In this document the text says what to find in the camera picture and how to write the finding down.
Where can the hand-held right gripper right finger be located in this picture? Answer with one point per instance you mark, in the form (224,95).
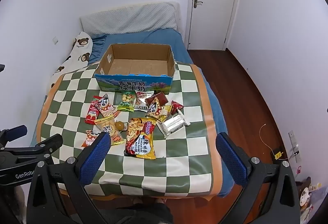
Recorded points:
(230,160)

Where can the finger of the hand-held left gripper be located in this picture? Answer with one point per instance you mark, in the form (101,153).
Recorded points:
(48,143)
(12,134)

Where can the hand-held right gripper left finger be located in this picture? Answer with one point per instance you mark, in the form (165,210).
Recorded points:
(94,160)

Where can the small orange panda packet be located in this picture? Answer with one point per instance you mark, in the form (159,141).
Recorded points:
(89,140)

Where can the yellow clear bean snack packet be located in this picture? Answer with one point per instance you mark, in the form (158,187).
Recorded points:
(109,128)

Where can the packed brown braised egg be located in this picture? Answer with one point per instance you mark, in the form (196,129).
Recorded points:
(119,126)

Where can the red sausage packet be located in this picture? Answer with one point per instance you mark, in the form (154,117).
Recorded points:
(91,112)

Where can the yellow instant noodle packet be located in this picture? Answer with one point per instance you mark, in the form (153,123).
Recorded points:
(139,140)

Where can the orange panda snack packet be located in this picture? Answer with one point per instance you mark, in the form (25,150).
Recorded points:
(107,109)

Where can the beige paper snack packet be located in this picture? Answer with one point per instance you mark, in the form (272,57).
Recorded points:
(142,101)

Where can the yellow panda snack packet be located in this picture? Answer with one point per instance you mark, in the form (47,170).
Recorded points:
(156,111)

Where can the cardboard box with blue print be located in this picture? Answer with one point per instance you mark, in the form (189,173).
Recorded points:
(133,84)

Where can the green white checkered blanket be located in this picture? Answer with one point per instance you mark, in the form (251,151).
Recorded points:
(179,157)

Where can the blue bed sheet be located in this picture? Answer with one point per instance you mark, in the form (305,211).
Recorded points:
(212,111)

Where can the green pea snack packet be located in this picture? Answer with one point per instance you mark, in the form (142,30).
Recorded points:
(126,105)

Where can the white power strip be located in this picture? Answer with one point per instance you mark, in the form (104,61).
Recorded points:
(294,145)

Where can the silver white wafer packet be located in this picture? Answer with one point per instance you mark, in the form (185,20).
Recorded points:
(171,125)

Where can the red triangular snack packet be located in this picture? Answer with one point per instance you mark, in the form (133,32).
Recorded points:
(176,107)

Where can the dark red snack packet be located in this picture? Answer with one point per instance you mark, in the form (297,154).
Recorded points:
(161,98)

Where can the white bear print pillow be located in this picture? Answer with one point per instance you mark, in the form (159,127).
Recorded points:
(76,55)

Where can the grey textured pillow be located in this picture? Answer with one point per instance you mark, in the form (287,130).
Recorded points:
(128,19)

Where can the white door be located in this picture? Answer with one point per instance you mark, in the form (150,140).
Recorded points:
(215,8)

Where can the white wall socket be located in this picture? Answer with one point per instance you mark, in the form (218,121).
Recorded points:
(55,40)

